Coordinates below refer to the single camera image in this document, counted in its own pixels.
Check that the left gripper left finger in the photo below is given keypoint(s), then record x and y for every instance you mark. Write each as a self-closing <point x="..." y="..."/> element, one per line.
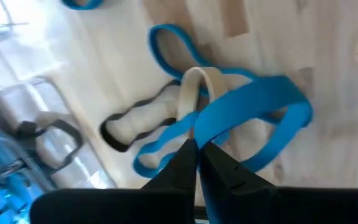
<point x="120" y="208"/>

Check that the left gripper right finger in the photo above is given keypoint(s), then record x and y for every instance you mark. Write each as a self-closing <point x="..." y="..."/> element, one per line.
<point x="291" y="208"/>

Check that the beige rubber band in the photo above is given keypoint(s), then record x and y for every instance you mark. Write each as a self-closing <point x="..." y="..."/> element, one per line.
<point x="186" y="93"/>

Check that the black rubber band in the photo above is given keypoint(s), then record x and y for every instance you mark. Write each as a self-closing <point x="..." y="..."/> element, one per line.
<point x="103" y="132"/>
<point x="59" y="123"/>

